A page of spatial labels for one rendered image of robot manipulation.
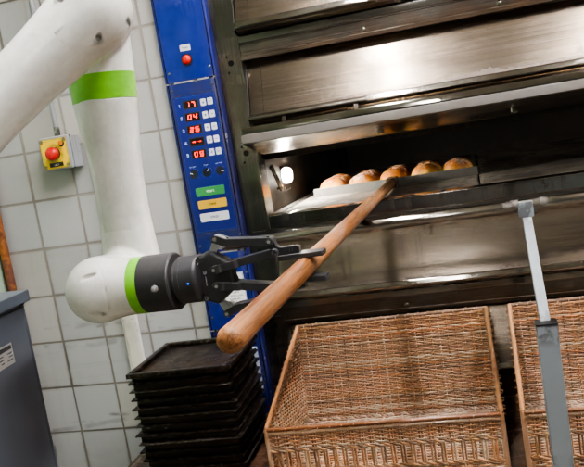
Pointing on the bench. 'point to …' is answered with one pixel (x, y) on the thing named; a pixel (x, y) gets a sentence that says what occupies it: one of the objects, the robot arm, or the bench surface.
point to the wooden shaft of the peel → (291, 280)
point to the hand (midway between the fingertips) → (304, 266)
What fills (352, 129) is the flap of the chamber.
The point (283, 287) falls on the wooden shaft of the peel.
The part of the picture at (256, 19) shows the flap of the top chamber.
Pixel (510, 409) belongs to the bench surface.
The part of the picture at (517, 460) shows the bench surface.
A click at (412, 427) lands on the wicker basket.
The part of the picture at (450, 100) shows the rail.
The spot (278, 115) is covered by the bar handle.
